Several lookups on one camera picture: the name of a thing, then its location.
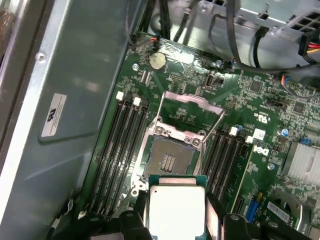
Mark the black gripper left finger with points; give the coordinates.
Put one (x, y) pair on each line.
(132, 225)

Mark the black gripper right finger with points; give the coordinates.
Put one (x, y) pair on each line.
(235, 225)

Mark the silver CPU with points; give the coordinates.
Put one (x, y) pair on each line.
(177, 207)

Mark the metal socket cover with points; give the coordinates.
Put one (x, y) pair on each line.
(180, 97)

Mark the CPU socket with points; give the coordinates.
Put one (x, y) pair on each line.
(172, 160)

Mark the blue board connector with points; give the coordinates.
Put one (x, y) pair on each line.
(252, 208)

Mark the black graphics card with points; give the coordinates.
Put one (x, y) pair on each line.
(295, 212)

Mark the silver chipset heatsink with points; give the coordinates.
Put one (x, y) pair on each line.
(302, 162)

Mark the green motherboard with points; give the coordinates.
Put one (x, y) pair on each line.
(250, 105)

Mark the white case label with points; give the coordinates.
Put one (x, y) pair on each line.
(53, 115)

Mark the silver internal USB port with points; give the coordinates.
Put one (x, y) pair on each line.
(210, 81)

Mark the grey PC case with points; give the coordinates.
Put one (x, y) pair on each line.
(75, 75)

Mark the round coin battery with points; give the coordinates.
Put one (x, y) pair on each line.
(157, 61)

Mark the silver drive cage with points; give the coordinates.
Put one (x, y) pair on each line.
(272, 18)

